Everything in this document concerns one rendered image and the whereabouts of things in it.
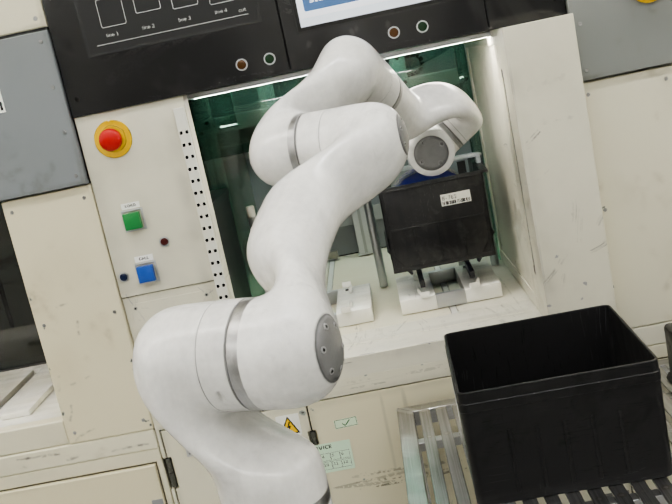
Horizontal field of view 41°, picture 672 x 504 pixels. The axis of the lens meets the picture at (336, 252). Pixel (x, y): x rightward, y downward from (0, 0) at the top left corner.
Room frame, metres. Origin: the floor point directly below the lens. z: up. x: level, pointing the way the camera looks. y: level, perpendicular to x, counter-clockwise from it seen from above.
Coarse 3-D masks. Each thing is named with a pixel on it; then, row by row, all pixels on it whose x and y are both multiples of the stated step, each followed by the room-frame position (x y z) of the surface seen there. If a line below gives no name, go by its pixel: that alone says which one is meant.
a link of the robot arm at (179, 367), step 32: (160, 320) 0.94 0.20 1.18; (192, 320) 0.91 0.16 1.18; (224, 320) 0.89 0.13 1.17; (160, 352) 0.91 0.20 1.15; (192, 352) 0.89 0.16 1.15; (224, 352) 0.87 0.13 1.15; (160, 384) 0.90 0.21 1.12; (192, 384) 0.89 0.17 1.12; (224, 384) 0.87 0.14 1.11; (160, 416) 0.91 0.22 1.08; (192, 416) 0.90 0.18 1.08; (224, 416) 0.92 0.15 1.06; (256, 416) 0.96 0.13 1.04; (192, 448) 0.89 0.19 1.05; (224, 448) 0.90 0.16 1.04; (256, 448) 0.90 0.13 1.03; (288, 448) 0.91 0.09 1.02; (224, 480) 0.88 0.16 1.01; (256, 480) 0.87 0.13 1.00; (288, 480) 0.88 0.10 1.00; (320, 480) 0.90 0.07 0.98
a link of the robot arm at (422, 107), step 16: (400, 80) 1.44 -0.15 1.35; (400, 96) 1.42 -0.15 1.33; (416, 96) 1.53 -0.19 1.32; (432, 96) 1.54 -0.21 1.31; (448, 96) 1.55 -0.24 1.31; (464, 96) 1.58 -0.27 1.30; (400, 112) 1.44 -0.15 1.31; (416, 112) 1.48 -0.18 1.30; (432, 112) 1.52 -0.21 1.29; (448, 112) 1.53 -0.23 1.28; (464, 112) 1.56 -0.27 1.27; (480, 112) 1.64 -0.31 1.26; (416, 128) 1.50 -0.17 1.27; (448, 128) 1.63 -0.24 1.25; (464, 128) 1.61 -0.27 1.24
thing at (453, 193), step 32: (480, 160) 1.88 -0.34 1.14; (384, 192) 1.80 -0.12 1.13; (416, 192) 1.80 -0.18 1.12; (448, 192) 1.80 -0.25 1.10; (480, 192) 1.79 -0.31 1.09; (384, 224) 1.82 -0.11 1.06; (416, 224) 1.80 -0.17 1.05; (448, 224) 1.80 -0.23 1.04; (480, 224) 1.80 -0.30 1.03; (416, 256) 1.81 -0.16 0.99; (448, 256) 1.80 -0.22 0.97; (480, 256) 1.80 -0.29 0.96
